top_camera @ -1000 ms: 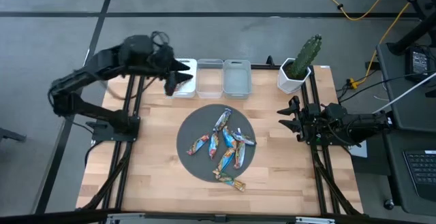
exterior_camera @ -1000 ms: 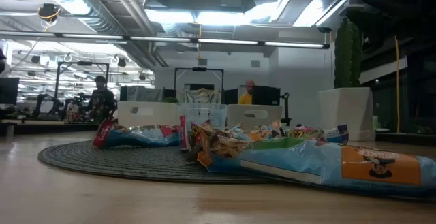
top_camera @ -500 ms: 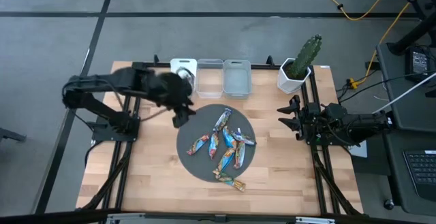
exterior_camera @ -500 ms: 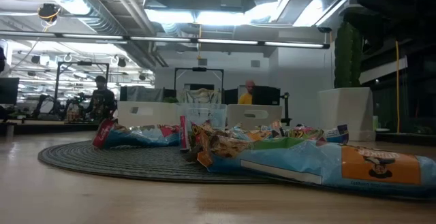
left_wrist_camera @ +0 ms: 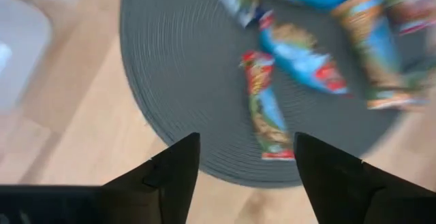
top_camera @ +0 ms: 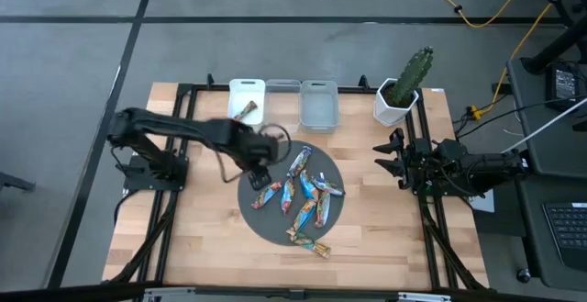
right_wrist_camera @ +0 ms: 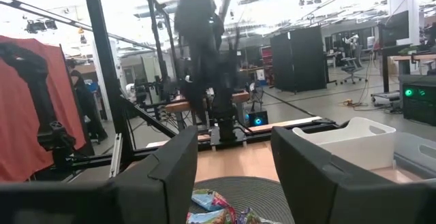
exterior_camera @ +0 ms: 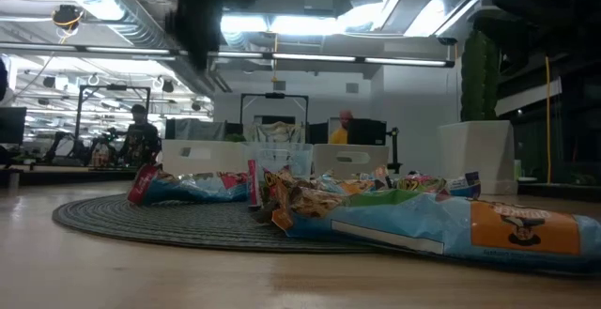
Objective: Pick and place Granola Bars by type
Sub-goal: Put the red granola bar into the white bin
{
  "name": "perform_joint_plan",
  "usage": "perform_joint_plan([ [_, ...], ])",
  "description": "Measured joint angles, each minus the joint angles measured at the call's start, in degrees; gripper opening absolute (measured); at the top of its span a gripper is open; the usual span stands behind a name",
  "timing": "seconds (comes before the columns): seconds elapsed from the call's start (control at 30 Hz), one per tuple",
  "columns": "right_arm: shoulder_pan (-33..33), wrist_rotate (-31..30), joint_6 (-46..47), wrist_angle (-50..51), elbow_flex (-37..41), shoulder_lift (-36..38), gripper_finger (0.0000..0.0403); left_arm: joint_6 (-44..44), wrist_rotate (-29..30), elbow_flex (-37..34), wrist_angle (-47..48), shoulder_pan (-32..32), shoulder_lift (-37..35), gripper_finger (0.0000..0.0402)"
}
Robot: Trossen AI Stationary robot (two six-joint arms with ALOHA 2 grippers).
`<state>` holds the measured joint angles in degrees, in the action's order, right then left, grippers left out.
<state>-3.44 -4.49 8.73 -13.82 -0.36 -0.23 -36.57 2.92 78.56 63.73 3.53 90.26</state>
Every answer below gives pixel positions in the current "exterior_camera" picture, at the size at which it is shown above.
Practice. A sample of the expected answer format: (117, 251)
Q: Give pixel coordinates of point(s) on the person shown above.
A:
(340, 133)
(141, 140)

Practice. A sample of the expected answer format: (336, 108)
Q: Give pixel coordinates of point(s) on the blue orange-logo granola bar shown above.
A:
(422, 227)

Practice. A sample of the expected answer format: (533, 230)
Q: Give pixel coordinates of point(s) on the blue white granola bar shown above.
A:
(465, 186)

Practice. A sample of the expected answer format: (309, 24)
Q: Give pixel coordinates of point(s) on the blue red-ended granola bar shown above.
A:
(188, 188)

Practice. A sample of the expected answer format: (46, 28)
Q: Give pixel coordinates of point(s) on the clear plastic bin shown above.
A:
(282, 159)

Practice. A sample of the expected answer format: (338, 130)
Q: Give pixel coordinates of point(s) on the light patterned cloth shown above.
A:
(276, 132)

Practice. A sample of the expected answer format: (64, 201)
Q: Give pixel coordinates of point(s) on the green cactus plant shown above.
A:
(479, 79)

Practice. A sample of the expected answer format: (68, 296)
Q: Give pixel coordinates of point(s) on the red narrow granola bar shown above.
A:
(253, 182)

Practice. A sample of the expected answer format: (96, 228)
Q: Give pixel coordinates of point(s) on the green yellow granola bar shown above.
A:
(420, 183)

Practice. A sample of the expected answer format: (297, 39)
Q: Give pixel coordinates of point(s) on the orange chocolate chip granola bar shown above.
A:
(305, 201)

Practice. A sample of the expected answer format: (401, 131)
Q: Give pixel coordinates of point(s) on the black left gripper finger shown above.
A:
(204, 41)

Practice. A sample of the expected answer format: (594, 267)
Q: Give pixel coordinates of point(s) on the round grey woven placemat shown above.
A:
(164, 224)

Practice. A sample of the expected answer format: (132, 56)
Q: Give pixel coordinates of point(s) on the black gantry frame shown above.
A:
(274, 96)
(112, 87)

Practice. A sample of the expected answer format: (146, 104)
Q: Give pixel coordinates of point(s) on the white planter pot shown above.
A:
(476, 156)

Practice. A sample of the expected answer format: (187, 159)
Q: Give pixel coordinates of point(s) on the long ceiling light bar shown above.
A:
(310, 57)

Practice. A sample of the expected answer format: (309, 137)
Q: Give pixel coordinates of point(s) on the silver ceiling duct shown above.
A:
(141, 27)

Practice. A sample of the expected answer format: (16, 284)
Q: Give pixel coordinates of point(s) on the light blue orange granola bar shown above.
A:
(357, 184)

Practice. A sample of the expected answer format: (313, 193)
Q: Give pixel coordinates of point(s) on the white plastic bin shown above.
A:
(202, 156)
(349, 159)

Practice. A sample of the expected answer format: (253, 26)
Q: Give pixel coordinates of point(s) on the black computer monitor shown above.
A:
(366, 132)
(11, 125)

